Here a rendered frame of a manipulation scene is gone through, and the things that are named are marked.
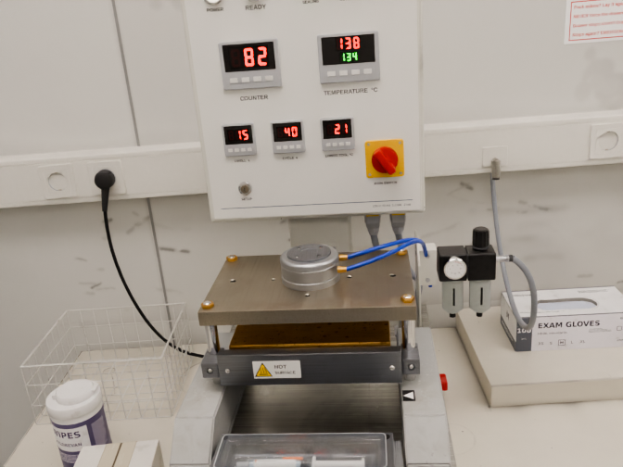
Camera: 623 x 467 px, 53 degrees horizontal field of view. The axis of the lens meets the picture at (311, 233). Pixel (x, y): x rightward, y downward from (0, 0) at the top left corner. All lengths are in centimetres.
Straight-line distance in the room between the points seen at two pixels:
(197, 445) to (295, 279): 23
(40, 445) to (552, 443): 89
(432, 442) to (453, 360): 59
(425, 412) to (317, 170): 38
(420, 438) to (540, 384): 49
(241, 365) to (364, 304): 17
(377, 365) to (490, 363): 49
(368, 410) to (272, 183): 36
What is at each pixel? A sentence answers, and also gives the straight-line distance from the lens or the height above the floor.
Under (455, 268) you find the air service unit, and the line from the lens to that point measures 95.
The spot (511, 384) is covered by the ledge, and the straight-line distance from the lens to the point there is 119.
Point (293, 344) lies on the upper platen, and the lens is 79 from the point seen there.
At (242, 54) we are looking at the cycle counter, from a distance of 90.
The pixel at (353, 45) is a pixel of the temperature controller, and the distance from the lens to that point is 89.
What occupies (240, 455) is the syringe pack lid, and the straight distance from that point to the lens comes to 72.
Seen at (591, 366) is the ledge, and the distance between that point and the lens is 127.
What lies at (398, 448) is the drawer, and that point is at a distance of 76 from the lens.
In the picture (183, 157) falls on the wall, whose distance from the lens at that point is 128.
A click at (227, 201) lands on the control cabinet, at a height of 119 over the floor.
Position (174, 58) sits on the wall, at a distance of 130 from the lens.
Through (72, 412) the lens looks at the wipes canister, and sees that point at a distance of 109.
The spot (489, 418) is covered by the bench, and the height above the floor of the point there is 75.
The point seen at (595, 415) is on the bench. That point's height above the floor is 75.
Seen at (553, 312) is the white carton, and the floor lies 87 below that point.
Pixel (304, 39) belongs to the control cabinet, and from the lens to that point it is 89.
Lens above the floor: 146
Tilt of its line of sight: 20 degrees down
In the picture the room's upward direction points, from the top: 5 degrees counter-clockwise
